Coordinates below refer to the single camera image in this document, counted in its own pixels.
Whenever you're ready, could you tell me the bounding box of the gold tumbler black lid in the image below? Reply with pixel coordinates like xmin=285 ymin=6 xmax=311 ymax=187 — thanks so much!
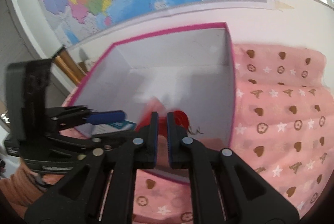
xmin=52 ymin=45 xmax=85 ymax=86

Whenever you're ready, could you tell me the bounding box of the grey cabinet door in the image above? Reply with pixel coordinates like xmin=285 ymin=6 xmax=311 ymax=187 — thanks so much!
xmin=1 ymin=0 xmax=68 ymax=114

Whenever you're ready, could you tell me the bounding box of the blue white medicine box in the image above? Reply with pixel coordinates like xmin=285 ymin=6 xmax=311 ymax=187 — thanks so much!
xmin=91 ymin=120 xmax=137 ymax=135

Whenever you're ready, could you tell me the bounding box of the pink storage box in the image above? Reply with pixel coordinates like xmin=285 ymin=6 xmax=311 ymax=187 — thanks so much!
xmin=61 ymin=22 xmax=237 ymax=185

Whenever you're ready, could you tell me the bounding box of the left forearm orange sleeve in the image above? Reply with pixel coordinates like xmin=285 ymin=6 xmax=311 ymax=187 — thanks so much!
xmin=1 ymin=160 xmax=51 ymax=219

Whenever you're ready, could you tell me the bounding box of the pink patterned tablecloth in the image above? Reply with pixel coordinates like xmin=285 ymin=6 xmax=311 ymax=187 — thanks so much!
xmin=62 ymin=44 xmax=328 ymax=223

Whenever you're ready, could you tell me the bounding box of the left hand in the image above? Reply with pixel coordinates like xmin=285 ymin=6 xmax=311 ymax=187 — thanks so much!
xmin=32 ymin=173 xmax=64 ymax=187

